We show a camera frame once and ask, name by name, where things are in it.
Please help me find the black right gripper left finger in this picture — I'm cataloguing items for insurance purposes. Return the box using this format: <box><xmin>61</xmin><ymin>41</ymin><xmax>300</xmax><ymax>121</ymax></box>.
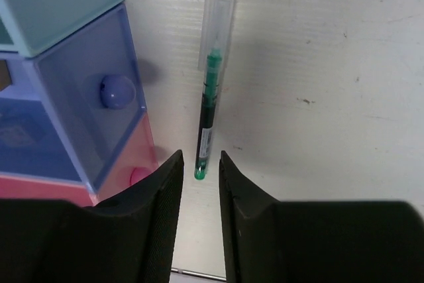
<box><xmin>1</xmin><ymin>150</ymin><xmax>184</xmax><ymax>282</ymax></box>

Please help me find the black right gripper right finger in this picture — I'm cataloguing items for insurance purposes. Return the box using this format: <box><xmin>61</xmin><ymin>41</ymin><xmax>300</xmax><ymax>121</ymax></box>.
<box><xmin>219</xmin><ymin>152</ymin><xmax>423</xmax><ymax>282</ymax></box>

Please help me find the pink drawer box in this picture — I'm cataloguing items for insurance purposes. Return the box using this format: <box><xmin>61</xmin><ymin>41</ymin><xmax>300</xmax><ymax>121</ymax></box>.
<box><xmin>1</xmin><ymin>114</ymin><xmax>158</xmax><ymax>207</ymax></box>

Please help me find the purple drawer box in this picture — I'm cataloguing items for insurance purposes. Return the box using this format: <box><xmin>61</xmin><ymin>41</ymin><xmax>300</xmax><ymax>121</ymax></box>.
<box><xmin>1</xmin><ymin>4</ymin><xmax>146</xmax><ymax>194</ymax></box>

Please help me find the green gel pen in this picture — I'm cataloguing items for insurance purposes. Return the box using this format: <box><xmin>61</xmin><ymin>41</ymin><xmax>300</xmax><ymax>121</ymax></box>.
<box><xmin>194</xmin><ymin>0</ymin><xmax>236</xmax><ymax>180</ymax></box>

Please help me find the teal drawer box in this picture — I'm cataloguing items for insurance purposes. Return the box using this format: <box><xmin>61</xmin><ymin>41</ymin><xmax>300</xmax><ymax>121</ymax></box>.
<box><xmin>1</xmin><ymin>0</ymin><xmax>124</xmax><ymax>58</ymax></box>

